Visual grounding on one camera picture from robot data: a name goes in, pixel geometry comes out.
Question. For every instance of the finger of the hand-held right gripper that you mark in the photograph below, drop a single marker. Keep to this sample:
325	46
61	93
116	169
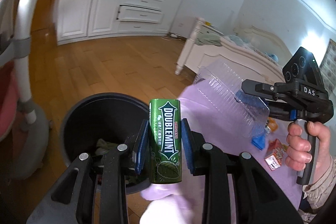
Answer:
257	87
275	108

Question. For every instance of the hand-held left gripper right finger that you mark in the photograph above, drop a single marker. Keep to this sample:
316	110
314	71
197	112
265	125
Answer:
187	145

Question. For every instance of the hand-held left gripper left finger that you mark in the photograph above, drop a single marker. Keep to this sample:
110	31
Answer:
141	148

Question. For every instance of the green chewing gum box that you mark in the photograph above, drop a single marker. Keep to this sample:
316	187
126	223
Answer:
165	140

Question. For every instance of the clear plastic container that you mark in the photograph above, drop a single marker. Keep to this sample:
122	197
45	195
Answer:
225	98

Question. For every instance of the black trash bin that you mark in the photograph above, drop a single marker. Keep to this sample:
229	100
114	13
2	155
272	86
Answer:
86	119

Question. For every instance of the person's right forearm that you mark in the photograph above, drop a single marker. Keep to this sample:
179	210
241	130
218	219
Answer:
320	192

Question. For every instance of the person's right hand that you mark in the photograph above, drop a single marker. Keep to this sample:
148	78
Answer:
298	148

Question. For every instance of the orange wrapper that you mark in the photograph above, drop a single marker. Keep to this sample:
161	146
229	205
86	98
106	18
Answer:
273	124

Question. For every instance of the purple tablecloth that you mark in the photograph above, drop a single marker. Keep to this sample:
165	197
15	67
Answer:
220	134

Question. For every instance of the blue plush toy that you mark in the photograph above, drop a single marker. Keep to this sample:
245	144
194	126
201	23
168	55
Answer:
273	56

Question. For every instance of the olive crumpled wrapper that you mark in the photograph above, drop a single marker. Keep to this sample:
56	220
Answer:
105	146

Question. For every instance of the blue packet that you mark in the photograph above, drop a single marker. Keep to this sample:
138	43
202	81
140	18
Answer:
258	142

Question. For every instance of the patterned curtain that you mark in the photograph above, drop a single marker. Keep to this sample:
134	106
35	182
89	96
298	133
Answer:
329	64

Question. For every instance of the small red snack packet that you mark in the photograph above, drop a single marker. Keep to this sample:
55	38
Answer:
275	154

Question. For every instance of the white bed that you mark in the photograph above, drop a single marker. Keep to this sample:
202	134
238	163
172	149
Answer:
210	58

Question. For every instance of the folded green blanket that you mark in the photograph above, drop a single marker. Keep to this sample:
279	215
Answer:
210	39

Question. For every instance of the white power strip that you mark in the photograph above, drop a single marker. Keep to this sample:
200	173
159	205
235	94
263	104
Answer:
173	36

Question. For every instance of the pink grey chair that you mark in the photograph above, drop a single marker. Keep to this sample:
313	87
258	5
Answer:
26	29

